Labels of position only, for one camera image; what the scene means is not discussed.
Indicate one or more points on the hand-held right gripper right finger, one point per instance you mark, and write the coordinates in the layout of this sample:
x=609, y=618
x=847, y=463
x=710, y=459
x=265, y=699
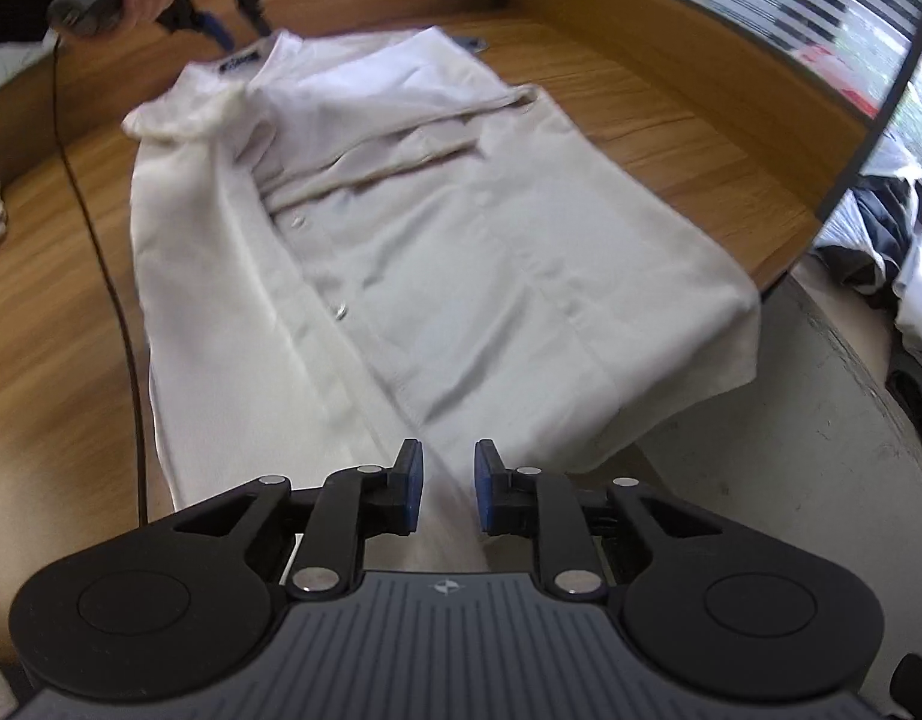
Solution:
x=485, y=484

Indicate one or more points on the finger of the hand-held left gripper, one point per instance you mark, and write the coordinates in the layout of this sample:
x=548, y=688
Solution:
x=219, y=36
x=257, y=15

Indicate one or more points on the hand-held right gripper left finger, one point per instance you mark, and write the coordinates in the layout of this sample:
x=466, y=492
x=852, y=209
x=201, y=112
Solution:
x=412, y=484

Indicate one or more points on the clothes pile on floor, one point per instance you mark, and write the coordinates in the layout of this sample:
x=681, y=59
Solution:
x=835, y=232

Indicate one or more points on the dark grey garment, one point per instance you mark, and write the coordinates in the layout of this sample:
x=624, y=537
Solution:
x=918, y=382
x=884, y=225

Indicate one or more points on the striped glass desk partition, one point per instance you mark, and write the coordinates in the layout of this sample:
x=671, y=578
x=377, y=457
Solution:
x=805, y=7

